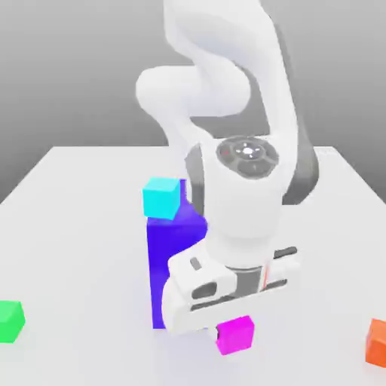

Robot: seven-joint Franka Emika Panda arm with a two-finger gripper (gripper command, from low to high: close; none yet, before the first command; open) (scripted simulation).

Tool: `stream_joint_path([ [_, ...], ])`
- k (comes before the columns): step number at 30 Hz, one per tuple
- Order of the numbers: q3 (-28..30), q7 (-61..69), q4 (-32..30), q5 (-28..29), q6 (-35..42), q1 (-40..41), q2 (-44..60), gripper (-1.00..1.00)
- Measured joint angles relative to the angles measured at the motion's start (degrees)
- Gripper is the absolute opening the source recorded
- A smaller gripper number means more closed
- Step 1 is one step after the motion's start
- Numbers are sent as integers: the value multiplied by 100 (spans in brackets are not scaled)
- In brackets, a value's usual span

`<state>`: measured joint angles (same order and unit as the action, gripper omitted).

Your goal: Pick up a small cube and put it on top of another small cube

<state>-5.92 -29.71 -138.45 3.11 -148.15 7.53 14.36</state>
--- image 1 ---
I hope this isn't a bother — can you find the small cyan cube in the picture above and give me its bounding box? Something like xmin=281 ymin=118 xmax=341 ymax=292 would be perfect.
xmin=142 ymin=176 xmax=182 ymax=221

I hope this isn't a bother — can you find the small magenta cube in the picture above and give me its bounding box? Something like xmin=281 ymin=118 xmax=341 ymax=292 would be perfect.
xmin=215 ymin=314 xmax=256 ymax=357

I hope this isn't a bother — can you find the large blue box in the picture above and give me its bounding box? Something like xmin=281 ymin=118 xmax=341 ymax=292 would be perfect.
xmin=146 ymin=178 xmax=209 ymax=330

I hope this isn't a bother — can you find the small orange cube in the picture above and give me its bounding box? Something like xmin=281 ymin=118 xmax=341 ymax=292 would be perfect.
xmin=365 ymin=317 xmax=386 ymax=368

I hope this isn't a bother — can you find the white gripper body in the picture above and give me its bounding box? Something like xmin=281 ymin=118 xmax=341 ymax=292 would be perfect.
xmin=161 ymin=258 xmax=302 ymax=336

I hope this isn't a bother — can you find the small green cube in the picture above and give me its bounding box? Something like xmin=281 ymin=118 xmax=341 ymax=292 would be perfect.
xmin=0 ymin=300 xmax=26 ymax=344

